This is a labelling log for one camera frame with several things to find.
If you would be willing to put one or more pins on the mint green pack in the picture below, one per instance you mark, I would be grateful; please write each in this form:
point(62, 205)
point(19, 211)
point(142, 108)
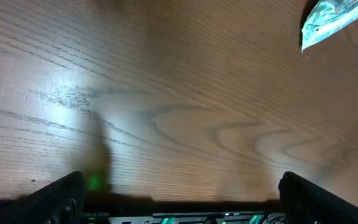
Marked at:
point(326, 18)

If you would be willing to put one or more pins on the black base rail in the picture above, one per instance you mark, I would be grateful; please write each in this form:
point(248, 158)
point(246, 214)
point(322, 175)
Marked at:
point(104, 207)

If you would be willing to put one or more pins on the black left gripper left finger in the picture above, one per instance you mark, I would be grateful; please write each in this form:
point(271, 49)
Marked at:
point(60, 202)

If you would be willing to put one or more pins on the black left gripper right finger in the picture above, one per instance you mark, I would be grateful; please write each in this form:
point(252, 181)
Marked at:
point(305, 202)

